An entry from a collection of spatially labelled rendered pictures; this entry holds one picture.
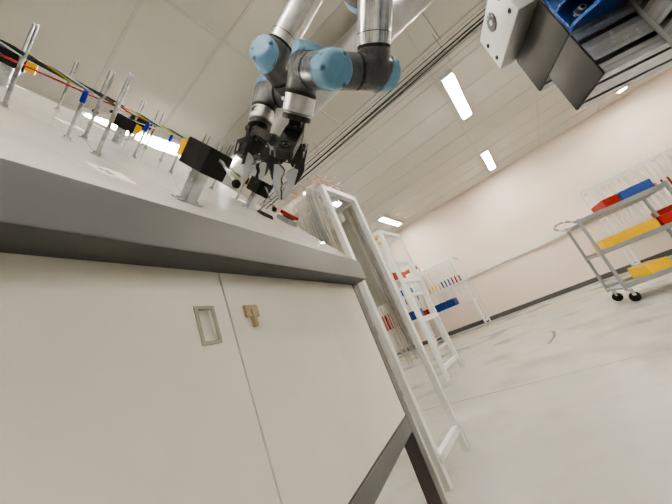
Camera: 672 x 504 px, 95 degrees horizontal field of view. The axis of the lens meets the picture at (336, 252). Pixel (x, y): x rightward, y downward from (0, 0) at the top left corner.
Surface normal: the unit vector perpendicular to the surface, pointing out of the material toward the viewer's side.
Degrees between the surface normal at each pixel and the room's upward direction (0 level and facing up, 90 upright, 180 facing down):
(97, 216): 90
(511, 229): 90
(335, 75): 141
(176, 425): 90
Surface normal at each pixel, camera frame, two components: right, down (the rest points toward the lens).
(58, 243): 0.36, 0.88
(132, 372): 0.83, -0.45
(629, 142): -0.56, -0.05
